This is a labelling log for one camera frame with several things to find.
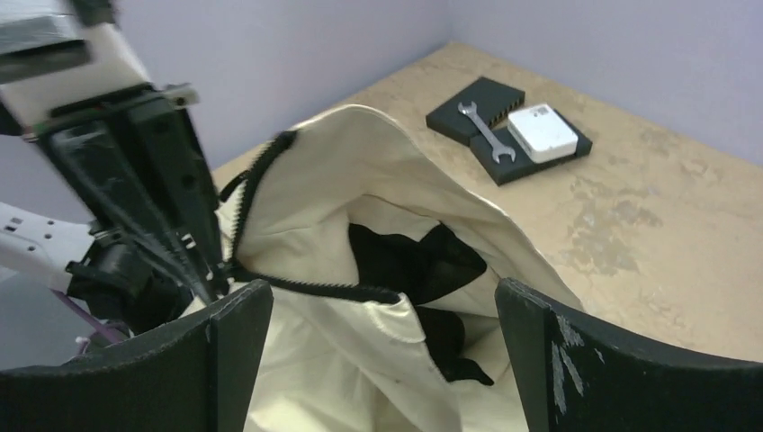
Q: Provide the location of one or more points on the white tag black card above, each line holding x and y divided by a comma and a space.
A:
542, 133

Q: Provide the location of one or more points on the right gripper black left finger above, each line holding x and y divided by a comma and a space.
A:
196, 373

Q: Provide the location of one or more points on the beige jacket with black lining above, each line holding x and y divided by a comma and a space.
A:
384, 271

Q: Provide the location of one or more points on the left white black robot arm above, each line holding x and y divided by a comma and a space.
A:
94, 264

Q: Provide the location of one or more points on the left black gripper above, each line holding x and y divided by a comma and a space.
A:
136, 165

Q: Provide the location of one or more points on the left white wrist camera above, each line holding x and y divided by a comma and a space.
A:
56, 53

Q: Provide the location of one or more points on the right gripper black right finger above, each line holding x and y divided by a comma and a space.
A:
576, 372

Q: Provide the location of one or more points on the silver open-end wrench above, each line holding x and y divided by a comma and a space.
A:
498, 148

